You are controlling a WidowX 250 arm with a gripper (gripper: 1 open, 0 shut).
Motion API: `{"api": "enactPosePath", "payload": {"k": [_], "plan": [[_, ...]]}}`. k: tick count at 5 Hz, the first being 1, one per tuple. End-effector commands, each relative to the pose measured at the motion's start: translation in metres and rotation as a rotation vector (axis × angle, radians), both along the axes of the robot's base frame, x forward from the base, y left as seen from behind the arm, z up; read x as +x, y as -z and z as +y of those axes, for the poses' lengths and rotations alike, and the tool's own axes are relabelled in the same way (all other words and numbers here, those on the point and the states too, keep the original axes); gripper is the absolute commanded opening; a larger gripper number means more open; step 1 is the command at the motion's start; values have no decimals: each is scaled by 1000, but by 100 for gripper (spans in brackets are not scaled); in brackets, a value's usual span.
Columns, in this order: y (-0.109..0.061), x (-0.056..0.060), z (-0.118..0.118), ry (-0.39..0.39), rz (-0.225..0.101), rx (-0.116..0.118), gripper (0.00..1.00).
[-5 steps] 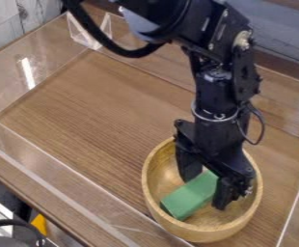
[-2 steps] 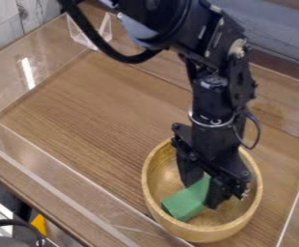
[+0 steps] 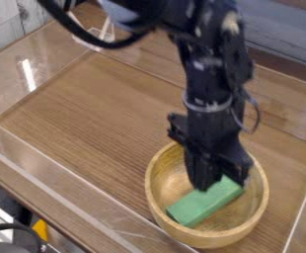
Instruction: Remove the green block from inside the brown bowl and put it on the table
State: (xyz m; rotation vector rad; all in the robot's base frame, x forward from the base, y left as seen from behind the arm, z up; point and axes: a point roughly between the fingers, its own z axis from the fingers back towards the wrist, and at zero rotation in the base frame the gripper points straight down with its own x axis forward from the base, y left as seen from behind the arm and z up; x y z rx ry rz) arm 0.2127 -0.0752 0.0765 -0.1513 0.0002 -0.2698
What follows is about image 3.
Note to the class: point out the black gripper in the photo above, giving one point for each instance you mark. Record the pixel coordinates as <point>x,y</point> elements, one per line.
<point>213,150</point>

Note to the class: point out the green rectangular block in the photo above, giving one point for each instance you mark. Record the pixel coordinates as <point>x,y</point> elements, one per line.
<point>195,206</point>

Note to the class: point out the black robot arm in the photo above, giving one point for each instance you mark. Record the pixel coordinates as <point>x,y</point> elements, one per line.
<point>207,31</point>

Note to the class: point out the brown wooden bowl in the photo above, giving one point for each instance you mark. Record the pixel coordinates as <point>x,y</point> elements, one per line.
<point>230,223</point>

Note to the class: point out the clear acrylic barrier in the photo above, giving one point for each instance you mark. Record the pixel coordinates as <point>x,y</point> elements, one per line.
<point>86,215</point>

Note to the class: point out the yellow tag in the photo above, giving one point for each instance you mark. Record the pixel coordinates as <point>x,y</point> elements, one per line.
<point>40,228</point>

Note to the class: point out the clear acrylic corner bracket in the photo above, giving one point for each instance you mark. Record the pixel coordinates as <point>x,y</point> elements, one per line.
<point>104,34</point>

